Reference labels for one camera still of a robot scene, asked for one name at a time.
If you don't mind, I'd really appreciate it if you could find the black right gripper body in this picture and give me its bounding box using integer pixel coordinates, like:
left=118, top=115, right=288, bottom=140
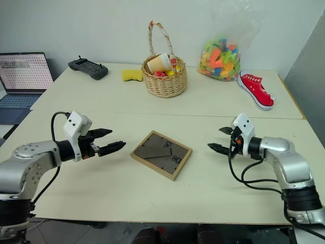
left=229, top=126, right=245, bottom=158

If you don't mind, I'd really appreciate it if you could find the black handheld controller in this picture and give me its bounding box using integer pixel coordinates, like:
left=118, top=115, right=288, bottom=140
left=68, top=55, right=109, bottom=81

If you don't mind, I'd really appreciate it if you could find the wicker basket with handle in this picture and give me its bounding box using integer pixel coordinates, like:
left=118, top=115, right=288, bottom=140
left=141, top=20, right=189, bottom=99

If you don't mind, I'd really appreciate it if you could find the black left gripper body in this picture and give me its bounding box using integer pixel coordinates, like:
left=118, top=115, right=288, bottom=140
left=77, top=131, right=101, bottom=160

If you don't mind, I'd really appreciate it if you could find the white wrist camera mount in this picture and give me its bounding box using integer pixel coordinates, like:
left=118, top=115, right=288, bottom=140
left=62, top=111, right=93, bottom=162
left=232, top=112, right=255, bottom=157

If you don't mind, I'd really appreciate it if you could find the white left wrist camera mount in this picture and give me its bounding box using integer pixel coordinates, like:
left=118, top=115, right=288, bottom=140
left=62, top=111, right=93, bottom=162

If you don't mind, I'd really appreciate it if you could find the wooden framed square clock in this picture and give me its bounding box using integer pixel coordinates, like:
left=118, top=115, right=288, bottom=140
left=130, top=130, right=193, bottom=182

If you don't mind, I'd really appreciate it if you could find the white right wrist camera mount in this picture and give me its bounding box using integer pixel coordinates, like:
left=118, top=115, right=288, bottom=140
left=232, top=112, right=255, bottom=157

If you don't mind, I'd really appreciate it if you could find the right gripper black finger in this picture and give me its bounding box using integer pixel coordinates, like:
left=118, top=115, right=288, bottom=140
left=219, top=126, right=235, bottom=136
left=207, top=142, right=232, bottom=156

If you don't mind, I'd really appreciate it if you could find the bag of colourful plastic blocks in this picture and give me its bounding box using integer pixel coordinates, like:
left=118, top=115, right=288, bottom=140
left=197, top=12, right=260, bottom=82

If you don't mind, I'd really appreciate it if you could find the yellow sponge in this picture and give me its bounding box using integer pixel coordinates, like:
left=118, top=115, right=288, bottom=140
left=121, top=69, right=144, bottom=83

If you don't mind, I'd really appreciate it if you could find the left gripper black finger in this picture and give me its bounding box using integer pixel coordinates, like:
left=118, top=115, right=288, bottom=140
left=97, top=140, right=127, bottom=157
left=88, top=128, right=113, bottom=140

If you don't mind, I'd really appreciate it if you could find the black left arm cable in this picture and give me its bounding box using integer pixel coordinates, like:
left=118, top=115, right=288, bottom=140
left=31, top=111, right=71, bottom=207

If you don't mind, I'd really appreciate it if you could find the open laptop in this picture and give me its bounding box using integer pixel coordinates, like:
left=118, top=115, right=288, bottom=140
left=0, top=52, right=55, bottom=129

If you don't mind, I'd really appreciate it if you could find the grey partition panel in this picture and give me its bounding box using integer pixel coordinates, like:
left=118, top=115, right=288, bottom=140
left=282, top=14, right=325, bottom=149

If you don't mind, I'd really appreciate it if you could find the corrugated paper cup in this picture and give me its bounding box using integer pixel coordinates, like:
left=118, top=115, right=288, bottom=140
left=147, top=52, right=172, bottom=75

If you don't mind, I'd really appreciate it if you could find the red canvas sneaker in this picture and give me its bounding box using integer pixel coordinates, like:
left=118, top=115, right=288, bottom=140
left=236, top=70, right=278, bottom=112

